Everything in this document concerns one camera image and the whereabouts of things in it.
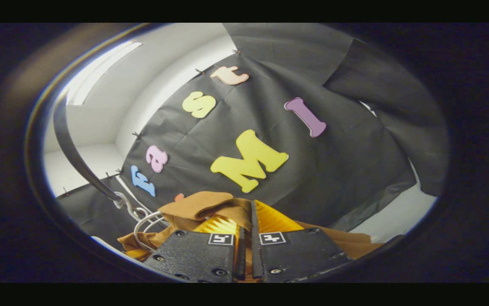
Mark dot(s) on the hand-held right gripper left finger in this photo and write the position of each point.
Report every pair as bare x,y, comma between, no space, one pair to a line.
197,259

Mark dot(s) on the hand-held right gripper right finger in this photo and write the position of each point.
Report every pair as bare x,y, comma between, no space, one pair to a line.
295,255

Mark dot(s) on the brown shirt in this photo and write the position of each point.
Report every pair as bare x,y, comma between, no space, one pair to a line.
202,204

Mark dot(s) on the white hanger with wrapped hook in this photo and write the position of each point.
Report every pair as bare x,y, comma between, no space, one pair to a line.
121,199

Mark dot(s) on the black clothes rack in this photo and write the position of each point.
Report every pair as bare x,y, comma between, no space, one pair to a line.
72,148

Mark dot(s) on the black backdrop cloth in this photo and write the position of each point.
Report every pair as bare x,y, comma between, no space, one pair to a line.
334,170

